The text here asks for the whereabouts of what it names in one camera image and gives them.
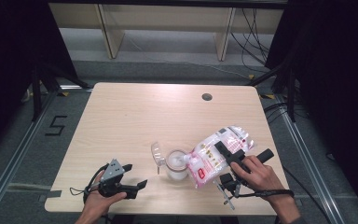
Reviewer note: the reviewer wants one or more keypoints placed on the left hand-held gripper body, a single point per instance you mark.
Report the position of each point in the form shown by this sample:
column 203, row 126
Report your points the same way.
column 113, row 173

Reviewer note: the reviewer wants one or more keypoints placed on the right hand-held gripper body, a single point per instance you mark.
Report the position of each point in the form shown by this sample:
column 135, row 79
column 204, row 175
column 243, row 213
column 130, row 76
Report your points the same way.
column 230, row 183

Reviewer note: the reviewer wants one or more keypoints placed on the red and white sugar bag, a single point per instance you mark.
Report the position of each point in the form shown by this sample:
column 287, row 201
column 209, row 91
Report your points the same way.
column 211, row 155

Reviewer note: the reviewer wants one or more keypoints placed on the clear glass jar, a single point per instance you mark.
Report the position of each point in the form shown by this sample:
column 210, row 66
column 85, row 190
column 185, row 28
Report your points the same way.
column 177, row 172

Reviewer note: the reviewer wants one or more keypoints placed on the person's right hand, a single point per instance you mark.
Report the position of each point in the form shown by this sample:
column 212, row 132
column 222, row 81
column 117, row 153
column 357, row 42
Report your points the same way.
column 261, row 175

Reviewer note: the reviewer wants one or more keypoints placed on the person's left hand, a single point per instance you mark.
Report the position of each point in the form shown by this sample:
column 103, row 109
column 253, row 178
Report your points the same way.
column 98, row 202

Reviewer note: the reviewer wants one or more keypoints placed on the grey tape strip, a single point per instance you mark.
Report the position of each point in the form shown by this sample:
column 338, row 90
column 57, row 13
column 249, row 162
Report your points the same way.
column 51, row 195

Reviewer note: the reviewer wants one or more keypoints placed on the yellow and black tape piece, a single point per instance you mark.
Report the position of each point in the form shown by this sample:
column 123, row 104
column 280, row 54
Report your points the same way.
column 64, row 94
column 267, row 96

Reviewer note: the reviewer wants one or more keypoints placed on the black metal stand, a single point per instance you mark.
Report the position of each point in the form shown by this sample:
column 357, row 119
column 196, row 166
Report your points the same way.
column 291, row 96
column 36, row 93

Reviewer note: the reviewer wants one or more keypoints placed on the black curtain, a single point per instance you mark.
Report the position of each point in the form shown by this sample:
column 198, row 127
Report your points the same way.
column 338, row 77
column 9, row 62

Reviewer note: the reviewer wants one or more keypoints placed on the beige wooden shelf unit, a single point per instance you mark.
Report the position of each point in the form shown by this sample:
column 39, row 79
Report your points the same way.
column 167, row 18

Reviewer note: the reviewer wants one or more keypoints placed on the aluminium floor rail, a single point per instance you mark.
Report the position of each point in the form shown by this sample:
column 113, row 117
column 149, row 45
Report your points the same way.
column 307, row 158
column 15, row 155

